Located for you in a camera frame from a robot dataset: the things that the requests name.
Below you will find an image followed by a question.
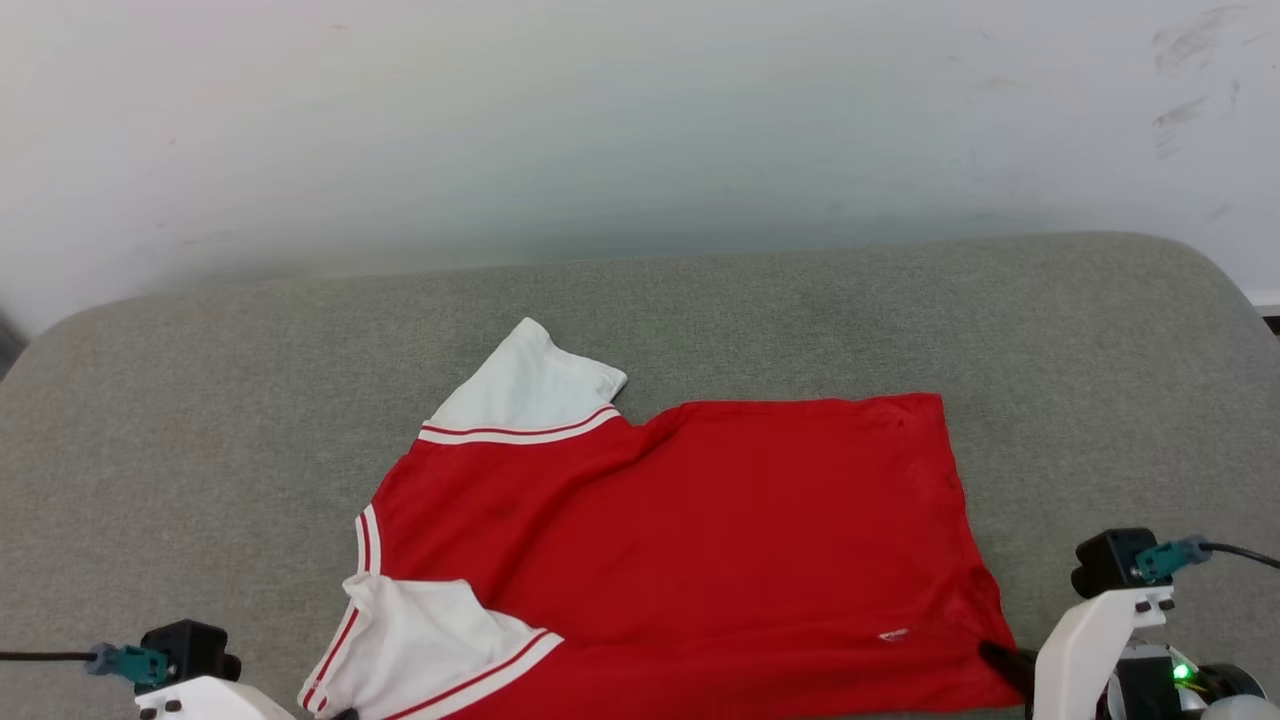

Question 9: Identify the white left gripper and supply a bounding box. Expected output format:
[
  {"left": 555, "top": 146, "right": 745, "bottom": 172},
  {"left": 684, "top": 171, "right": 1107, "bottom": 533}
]
[{"left": 134, "top": 675, "right": 362, "bottom": 720}]

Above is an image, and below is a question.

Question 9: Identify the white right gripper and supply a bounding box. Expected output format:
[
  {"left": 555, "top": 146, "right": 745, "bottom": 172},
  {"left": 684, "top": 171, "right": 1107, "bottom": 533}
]
[{"left": 977, "top": 586, "right": 1177, "bottom": 720}]

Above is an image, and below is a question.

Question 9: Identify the red and white t-shirt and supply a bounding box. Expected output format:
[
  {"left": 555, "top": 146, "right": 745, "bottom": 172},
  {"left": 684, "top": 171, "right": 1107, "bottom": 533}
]
[{"left": 298, "top": 317, "right": 1027, "bottom": 720}]

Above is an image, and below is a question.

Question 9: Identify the teal right camera connector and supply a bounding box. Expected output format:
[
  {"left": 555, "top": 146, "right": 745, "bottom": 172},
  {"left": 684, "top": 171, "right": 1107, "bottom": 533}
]
[{"left": 1132, "top": 534, "right": 1214, "bottom": 585}]

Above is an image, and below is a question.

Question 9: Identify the teal camera connector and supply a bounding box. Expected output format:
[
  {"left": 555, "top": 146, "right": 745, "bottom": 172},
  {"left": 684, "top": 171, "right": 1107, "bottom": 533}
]
[
  {"left": 1132, "top": 534, "right": 1214, "bottom": 585},
  {"left": 85, "top": 642, "right": 173, "bottom": 688}
]

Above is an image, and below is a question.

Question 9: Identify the teal left camera connector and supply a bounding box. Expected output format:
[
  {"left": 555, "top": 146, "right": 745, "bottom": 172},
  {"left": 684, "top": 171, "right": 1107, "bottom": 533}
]
[{"left": 85, "top": 642, "right": 173, "bottom": 688}]

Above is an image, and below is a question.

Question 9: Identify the black right camera cable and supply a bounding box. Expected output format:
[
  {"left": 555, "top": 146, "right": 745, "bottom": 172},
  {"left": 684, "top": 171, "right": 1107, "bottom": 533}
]
[{"left": 1200, "top": 541, "right": 1280, "bottom": 572}]

